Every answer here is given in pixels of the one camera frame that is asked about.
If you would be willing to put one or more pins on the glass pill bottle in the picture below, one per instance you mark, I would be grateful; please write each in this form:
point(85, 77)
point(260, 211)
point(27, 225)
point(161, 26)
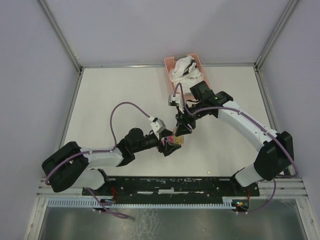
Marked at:
point(177, 139)

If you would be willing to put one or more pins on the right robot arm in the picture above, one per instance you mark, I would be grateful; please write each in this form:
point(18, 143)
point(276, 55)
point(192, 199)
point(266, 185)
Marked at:
point(275, 151)

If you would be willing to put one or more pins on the pink pill organizer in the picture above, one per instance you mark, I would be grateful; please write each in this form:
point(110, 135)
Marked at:
point(168, 142)

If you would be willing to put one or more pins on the white cloth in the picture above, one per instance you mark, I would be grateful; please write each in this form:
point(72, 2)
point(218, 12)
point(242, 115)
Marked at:
point(186, 72)

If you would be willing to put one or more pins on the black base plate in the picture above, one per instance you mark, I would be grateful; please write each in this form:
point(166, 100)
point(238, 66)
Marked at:
point(173, 190)

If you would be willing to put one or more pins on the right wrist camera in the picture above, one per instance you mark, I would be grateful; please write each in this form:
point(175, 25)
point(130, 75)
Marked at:
point(177, 101)

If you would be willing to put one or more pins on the white cable duct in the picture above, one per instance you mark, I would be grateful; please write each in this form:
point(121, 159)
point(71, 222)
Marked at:
point(90, 202)

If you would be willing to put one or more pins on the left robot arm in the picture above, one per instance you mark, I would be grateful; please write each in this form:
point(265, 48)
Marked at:
point(75, 166)

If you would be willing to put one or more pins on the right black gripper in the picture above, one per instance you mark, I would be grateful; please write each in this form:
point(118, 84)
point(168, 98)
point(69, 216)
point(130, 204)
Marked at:
point(182, 129)

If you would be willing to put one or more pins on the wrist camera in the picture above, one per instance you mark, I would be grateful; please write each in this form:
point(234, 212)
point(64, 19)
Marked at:
point(157, 125)
point(177, 101)

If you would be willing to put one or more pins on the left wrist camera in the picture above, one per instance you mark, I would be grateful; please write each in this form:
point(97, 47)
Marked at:
point(157, 125)

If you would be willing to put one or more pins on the pink plastic basket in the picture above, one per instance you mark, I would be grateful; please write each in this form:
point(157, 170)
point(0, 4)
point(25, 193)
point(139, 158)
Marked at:
point(169, 65)

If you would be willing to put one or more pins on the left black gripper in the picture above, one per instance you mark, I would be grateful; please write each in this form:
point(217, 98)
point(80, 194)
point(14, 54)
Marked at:
point(168, 148)

